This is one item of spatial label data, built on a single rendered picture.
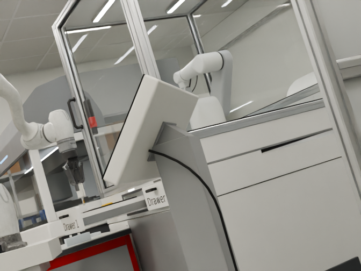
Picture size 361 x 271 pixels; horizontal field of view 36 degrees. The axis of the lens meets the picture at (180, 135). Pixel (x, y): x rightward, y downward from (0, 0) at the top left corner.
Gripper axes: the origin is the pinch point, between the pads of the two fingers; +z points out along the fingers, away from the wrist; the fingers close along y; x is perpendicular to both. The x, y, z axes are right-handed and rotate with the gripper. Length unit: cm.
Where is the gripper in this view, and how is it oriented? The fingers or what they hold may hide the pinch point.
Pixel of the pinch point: (80, 190)
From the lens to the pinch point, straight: 280.0
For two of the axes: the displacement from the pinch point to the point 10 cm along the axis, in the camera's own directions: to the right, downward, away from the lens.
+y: 5.0, -0.8, 8.6
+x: -8.1, 3.0, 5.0
